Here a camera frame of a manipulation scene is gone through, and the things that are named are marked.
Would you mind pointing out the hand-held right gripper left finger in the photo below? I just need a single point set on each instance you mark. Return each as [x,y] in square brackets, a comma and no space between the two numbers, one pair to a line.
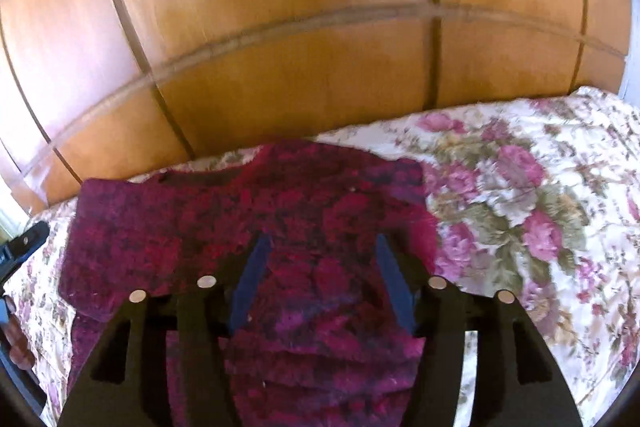
[250,287]

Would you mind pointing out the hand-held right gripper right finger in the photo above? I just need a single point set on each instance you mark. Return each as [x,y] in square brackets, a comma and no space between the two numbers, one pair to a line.
[395,287]

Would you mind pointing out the dark red knit sweater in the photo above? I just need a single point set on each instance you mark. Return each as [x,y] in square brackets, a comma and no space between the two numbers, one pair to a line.
[300,207]

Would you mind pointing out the floral bedspread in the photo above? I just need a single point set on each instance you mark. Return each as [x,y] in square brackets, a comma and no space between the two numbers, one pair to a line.
[525,207]

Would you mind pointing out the wooden wardrobe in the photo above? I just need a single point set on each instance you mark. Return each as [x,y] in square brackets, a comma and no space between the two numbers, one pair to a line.
[300,7]

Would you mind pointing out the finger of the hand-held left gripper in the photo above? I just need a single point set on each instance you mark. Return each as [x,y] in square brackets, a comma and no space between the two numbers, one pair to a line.
[25,242]

